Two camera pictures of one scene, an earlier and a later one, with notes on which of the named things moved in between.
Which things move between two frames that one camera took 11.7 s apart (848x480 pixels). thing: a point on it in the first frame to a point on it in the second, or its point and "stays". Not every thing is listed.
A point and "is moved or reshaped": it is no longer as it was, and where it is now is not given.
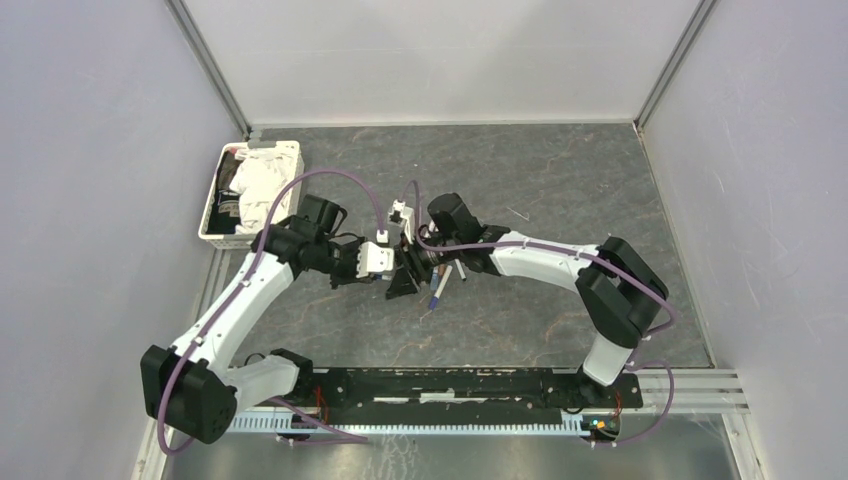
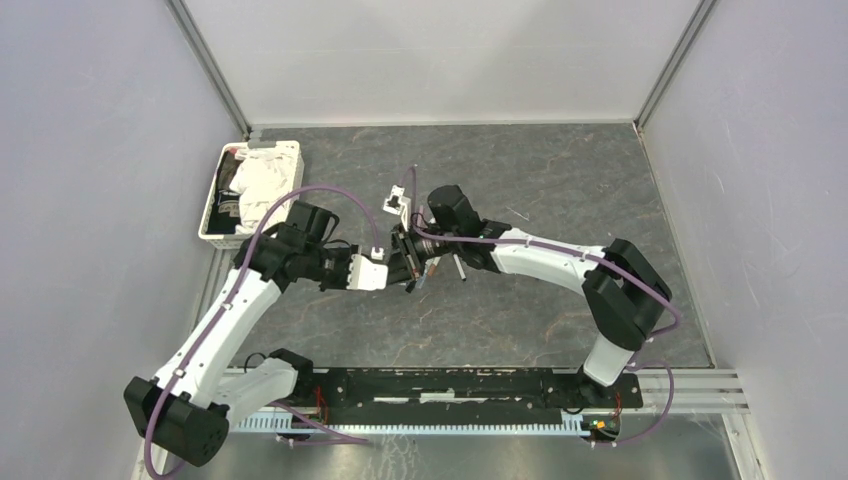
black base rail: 461,397 stays
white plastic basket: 246,183 stays
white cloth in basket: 259,178 stays
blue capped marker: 435,299 is moved or reshaped
